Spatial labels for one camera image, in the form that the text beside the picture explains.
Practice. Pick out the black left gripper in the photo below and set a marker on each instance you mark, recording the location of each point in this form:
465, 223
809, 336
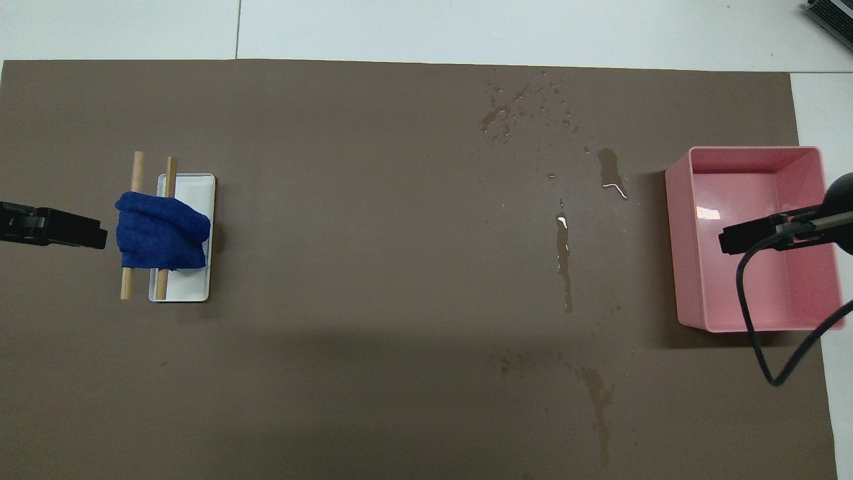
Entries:
23, 225

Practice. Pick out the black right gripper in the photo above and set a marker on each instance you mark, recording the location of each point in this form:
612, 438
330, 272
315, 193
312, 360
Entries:
841, 213

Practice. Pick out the blue towel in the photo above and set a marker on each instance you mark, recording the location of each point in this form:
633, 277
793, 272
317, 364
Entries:
160, 230

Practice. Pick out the white towel rack wooden rods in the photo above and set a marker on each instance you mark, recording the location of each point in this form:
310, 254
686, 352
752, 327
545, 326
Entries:
193, 280

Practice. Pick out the pink plastic bin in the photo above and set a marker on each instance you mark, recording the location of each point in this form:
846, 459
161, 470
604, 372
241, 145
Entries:
753, 166

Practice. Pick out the dark ribbed device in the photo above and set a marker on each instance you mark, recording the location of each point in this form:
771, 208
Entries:
833, 13

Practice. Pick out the brown table mat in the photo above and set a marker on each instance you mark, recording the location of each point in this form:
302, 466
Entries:
366, 233

